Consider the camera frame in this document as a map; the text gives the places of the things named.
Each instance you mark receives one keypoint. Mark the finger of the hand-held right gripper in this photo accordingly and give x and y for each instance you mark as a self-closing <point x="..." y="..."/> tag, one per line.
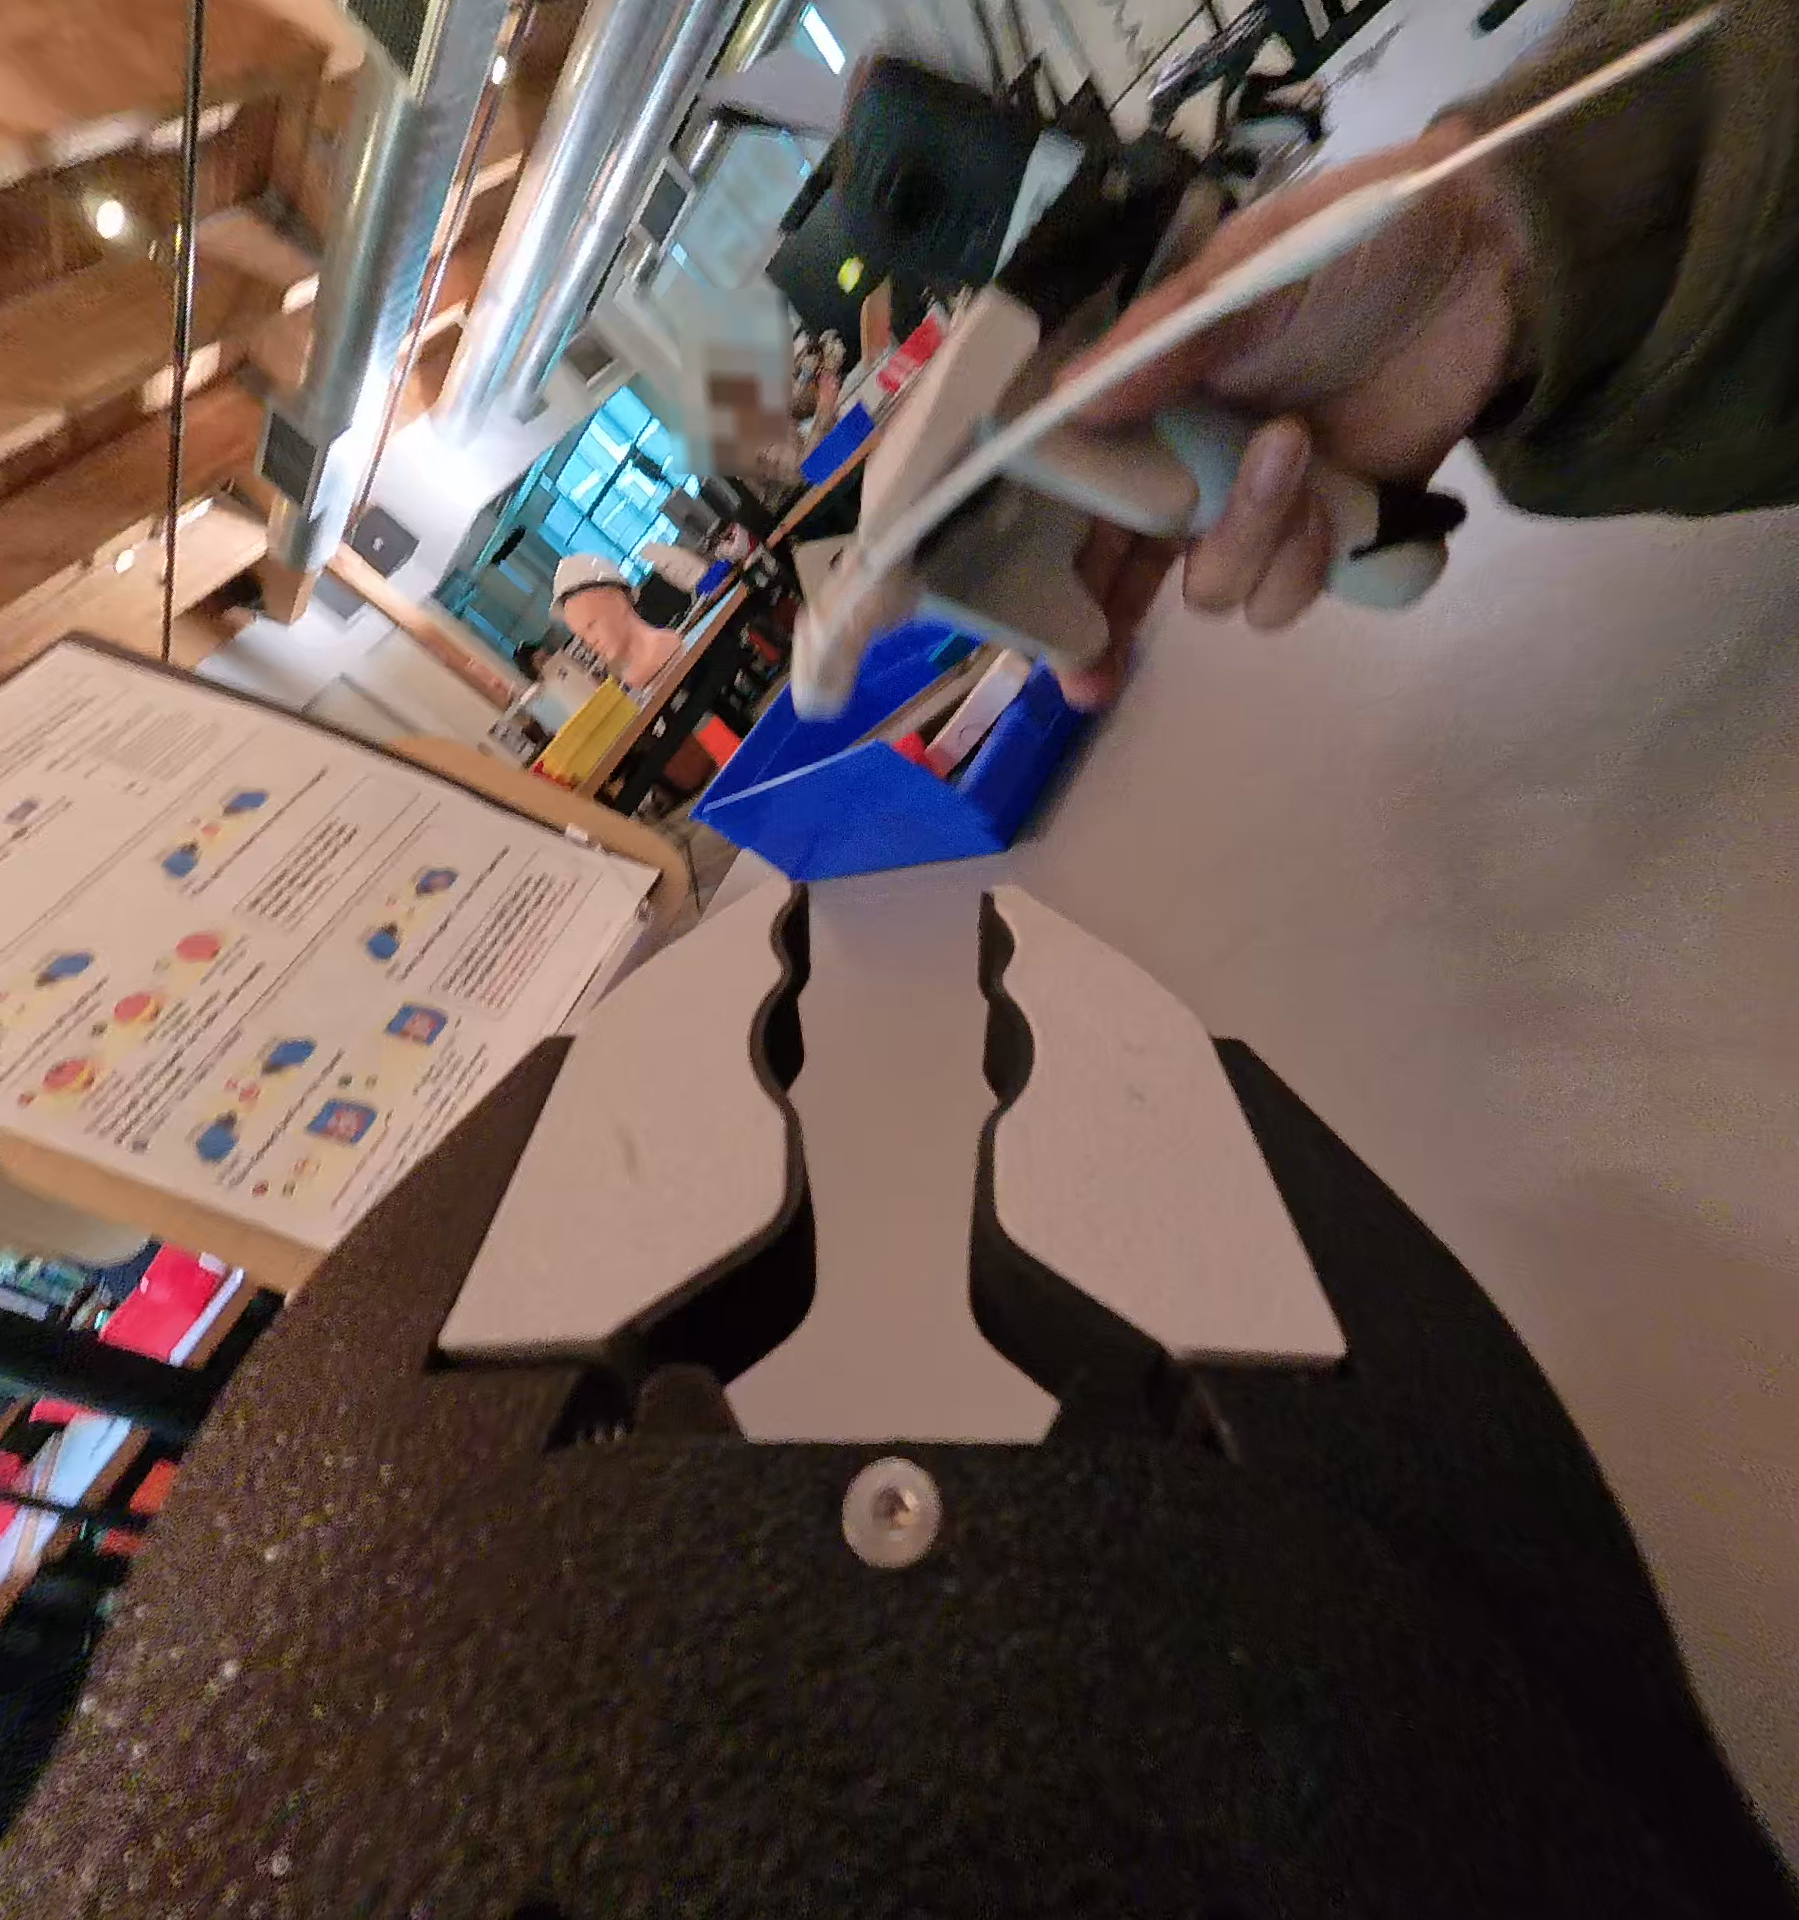
<point x="1035" y="585"/>
<point x="957" y="392"/>

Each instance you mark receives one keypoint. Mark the small yellow bin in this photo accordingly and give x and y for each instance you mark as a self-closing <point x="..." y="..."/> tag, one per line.
<point x="587" y="737"/>

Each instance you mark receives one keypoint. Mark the silver ceiling duct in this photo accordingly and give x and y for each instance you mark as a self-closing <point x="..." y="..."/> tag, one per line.
<point x="599" y="180"/>
<point x="388" y="225"/>

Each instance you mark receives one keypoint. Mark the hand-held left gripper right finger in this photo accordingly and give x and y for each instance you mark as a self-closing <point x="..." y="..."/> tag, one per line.
<point x="1138" y="1170"/>

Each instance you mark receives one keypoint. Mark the printed instruction sheet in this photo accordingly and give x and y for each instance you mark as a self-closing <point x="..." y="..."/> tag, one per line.
<point x="239" y="930"/>

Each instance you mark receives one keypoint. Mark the instruction sheet on board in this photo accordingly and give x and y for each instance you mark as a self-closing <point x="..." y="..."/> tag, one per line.
<point x="599" y="811"/>

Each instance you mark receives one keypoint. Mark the person's right hand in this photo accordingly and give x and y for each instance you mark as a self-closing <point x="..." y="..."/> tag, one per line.
<point x="1380" y="345"/>

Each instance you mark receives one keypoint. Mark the person's right forearm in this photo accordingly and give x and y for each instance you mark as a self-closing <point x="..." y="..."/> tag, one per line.
<point x="1678" y="257"/>

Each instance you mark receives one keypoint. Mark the blue plastic bin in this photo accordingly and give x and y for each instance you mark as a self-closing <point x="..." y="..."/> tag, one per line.
<point x="869" y="817"/>

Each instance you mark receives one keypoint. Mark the black monitor screen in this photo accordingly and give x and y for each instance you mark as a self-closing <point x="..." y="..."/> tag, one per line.
<point x="816" y="249"/>

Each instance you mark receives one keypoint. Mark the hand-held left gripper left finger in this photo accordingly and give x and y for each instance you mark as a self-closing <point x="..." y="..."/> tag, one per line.
<point x="644" y="1170"/>

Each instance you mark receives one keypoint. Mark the small black speaker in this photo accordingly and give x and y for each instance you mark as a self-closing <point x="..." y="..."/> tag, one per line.
<point x="385" y="543"/>

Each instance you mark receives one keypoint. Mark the white flat box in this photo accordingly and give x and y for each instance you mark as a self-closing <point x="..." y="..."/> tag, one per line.
<point x="979" y="714"/>

